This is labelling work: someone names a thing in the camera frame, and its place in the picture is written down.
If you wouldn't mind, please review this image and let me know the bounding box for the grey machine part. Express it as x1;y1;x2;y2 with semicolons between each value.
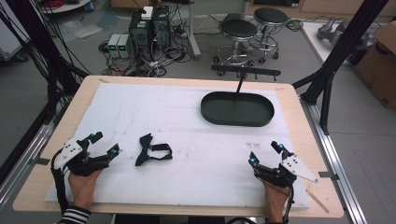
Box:
317;17;378;52

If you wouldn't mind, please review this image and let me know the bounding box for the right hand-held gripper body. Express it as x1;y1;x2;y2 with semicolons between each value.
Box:
253;154;319;189

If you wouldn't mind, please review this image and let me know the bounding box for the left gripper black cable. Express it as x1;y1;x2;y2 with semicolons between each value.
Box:
50;148;70;216

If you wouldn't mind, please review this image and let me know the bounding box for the cardboard box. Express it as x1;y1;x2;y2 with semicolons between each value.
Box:
353;21;396;109

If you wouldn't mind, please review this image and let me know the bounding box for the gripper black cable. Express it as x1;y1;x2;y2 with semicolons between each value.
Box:
226;185;296;224
50;148;70;216

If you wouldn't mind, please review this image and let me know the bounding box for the person's right hand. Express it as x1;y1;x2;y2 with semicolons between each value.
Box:
262;180;290;217

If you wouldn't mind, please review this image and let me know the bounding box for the aluminium rail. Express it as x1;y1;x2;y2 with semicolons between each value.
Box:
299;94;369;224
0;119;57;208

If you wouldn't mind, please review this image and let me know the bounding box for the black round stool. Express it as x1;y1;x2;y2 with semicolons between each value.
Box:
252;7;290;64
213;18;260;77

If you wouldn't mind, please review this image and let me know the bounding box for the black hook stand with tray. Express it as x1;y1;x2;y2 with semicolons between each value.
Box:
200;63;282;128

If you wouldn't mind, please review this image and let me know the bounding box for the black computer tower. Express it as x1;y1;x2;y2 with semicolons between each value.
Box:
151;6;173;51
128;10;154;62

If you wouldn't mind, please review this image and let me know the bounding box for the grey power supply unit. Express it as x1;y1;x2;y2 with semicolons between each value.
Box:
106;33;121;59
117;34;134;60

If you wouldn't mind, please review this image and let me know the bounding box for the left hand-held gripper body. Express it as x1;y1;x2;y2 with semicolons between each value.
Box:
53;137;110;177

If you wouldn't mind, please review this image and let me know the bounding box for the white box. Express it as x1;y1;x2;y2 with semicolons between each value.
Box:
140;6;155;21

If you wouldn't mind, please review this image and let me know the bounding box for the person's left hand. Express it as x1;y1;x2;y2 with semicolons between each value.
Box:
67;151;104;211

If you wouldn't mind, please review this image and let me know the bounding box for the black bow tie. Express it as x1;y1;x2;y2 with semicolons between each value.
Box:
134;133;174;167

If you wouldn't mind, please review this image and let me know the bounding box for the round white table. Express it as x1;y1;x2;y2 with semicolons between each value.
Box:
38;0;95;15

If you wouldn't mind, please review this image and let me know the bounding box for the black metal frame post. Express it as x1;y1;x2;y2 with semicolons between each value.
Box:
291;0;390;136

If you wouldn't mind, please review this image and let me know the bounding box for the black tape piece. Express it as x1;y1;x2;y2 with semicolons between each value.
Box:
318;171;341;182
28;156;51;167

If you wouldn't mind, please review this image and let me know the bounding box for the black frame with cable bundle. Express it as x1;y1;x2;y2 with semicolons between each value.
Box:
0;0;92;127

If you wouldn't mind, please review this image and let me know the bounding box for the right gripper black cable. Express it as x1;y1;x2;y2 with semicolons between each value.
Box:
226;185;296;224

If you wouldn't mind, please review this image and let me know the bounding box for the tangle of floor cables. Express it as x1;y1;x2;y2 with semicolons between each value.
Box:
97;18;195;78

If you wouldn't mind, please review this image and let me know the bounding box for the flat wooden stick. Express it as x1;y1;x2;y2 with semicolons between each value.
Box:
304;189;331;215

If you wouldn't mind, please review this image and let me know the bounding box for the white foam mat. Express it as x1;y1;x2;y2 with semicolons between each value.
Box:
45;82;311;210

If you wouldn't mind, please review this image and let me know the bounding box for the grey desk leg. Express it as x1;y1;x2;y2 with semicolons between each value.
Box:
186;0;203;61

